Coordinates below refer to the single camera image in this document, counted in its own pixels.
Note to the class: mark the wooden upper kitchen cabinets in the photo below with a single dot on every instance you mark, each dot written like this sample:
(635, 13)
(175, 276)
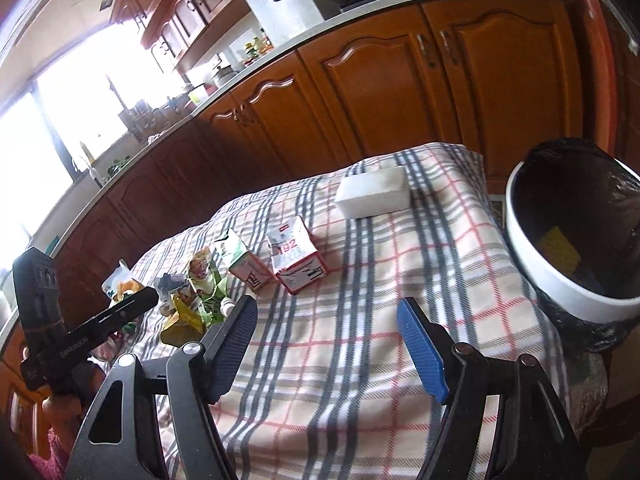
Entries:
(179, 32)

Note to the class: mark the plaid checkered tablecloth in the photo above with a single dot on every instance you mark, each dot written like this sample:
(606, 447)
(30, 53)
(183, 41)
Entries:
(327, 389)

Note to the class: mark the green candy wrapper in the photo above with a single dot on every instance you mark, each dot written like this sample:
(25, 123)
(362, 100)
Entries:
(214, 304)

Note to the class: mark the person's left hand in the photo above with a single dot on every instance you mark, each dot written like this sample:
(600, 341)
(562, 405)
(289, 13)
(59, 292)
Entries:
(64, 415)

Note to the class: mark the white trash bin black liner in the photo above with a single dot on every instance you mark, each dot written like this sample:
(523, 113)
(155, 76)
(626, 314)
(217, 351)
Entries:
(594, 199)

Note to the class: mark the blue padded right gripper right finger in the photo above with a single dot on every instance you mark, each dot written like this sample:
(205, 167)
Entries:
(456, 376)

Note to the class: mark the red white milk carton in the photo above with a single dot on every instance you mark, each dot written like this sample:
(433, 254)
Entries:
(295, 260)

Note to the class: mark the white foam block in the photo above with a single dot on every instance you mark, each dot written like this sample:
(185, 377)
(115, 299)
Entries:
(372, 193)

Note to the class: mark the yellow snack wrapper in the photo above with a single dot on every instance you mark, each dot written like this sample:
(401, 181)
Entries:
(183, 326)

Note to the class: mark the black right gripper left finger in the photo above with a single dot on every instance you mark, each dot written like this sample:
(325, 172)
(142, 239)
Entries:
(198, 375)

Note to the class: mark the wooden lower kitchen cabinets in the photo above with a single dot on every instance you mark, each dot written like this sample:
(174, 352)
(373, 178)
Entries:
(496, 77)

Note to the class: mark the small red white carton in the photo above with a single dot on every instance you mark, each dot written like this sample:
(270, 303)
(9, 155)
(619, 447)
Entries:
(241, 262)

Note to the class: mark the yellow foam fruit net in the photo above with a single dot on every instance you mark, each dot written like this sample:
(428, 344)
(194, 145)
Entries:
(558, 251)

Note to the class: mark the light blue plastic wrapper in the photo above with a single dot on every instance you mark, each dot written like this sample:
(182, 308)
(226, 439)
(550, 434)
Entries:
(170, 285)

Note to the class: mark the kettle on counter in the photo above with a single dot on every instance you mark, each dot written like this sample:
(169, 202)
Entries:
(223, 74)

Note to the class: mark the wooden kitchen cabinets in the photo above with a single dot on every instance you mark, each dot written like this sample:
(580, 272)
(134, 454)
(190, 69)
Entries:
(179, 32)
(496, 77)

